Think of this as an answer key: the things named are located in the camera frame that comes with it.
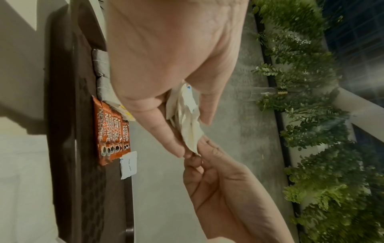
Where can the person's left hand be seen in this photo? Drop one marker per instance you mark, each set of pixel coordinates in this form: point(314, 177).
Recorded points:
point(168, 47)

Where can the person's right hand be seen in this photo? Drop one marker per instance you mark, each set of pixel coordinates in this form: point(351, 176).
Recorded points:
point(234, 201)

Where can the row of red coffee sachets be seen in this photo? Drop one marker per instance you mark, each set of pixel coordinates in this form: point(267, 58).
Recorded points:
point(108, 133)

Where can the white beam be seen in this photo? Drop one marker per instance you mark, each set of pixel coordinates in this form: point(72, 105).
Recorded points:
point(360, 106)

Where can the green plants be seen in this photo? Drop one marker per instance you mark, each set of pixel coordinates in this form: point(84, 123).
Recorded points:
point(315, 154)

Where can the brown plastic tray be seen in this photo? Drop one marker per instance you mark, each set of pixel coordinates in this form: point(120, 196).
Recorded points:
point(78, 189)

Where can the glass building facade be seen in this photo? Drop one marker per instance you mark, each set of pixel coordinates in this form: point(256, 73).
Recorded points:
point(357, 35)

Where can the square white sugar packet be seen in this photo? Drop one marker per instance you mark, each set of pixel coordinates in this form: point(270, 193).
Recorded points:
point(129, 166)
point(192, 137)

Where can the bundle of white sugar packets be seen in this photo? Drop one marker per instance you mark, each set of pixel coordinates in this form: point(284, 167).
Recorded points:
point(178, 104)

